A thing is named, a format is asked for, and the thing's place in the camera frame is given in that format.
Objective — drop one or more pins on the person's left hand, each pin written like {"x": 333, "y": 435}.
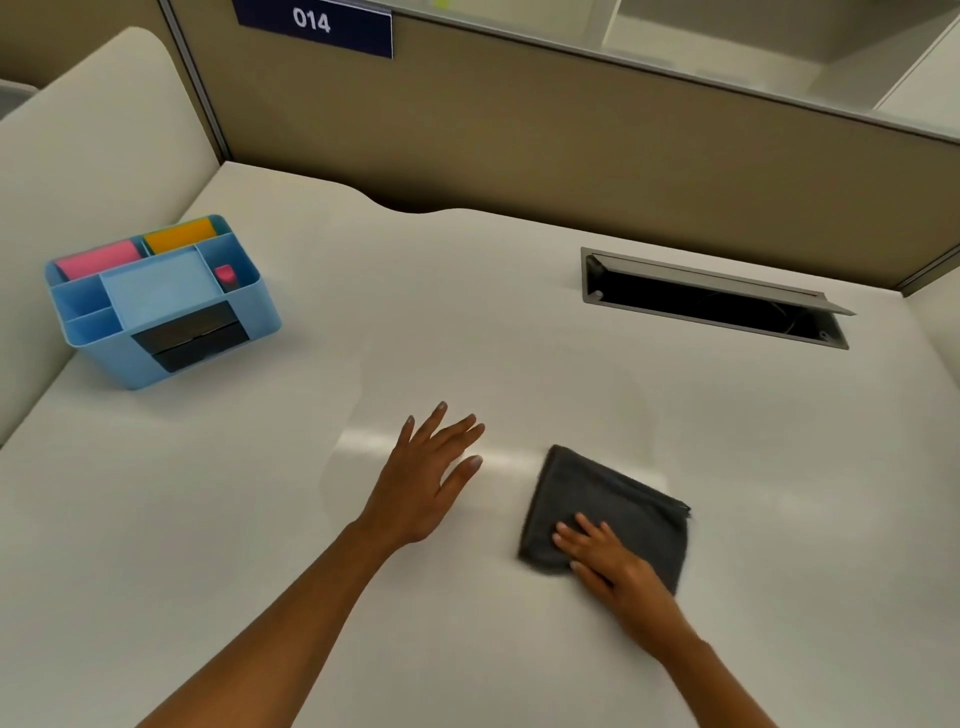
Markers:
{"x": 416, "y": 487}

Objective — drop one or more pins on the person's right hand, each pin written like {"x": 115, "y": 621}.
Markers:
{"x": 619, "y": 574}

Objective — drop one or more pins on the person's right thumb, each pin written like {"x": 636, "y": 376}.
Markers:
{"x": 589, "y": 579}

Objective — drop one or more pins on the person's left little finger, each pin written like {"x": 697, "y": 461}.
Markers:
{"x": 407, "y": 435}

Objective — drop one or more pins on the person's right middle finger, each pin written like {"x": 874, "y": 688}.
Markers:
{"x": 591, "y": 531}

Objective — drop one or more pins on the person's left thumb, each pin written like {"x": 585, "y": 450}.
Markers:
{"x": 463, "y": 474}

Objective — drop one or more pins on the person's left middle finger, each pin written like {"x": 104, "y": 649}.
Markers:
{"x": 456, "y": 433}

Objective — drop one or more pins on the dark grey cleaning cloth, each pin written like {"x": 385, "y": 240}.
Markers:
{"x": 611, "y": 499}

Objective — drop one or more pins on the person's right forearm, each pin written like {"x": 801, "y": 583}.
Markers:
{"x": 709, "y": 679}

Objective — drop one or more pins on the person's left forearm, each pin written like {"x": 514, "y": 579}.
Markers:
{"x": 277, "y": 630}

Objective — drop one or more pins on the black organizer drawer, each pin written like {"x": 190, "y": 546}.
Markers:
{"x": 191, "y": 341}

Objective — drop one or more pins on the small pink eraser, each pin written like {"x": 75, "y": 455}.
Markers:
{"x": 226, "y": 276}

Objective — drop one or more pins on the blue plastic desk organizer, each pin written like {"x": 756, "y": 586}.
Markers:
{"x": 169, "y": 315}

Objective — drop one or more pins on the orange sticky note pad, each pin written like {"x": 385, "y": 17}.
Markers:
{"x": 178, "y": 235}

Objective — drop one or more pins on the beige desk partition panel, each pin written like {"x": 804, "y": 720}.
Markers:
{"x": 562, "y": 142}

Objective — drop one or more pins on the pink sticky note pad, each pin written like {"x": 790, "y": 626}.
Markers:
{"x": 97, "y": 259}

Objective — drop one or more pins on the cream side divider panel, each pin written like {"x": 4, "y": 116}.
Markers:
{"x": 82, "y": 195}

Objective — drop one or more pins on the dark blue label sign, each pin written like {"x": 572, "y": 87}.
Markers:
{"x": 315, "y": 24}

